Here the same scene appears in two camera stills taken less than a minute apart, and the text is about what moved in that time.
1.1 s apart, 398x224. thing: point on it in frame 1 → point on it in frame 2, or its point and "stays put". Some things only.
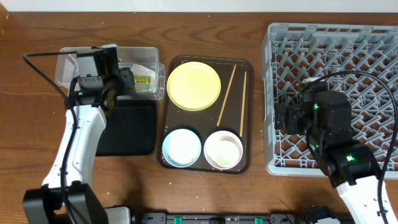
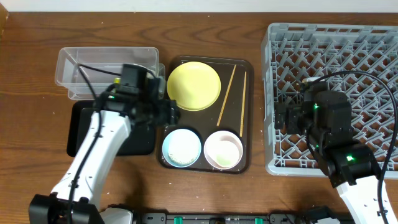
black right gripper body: x=280 y=116 stays put
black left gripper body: x=114 y=86 → x=158 y=116
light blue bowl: x=181 y=147 stays put
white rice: x=183 y=147 stays put
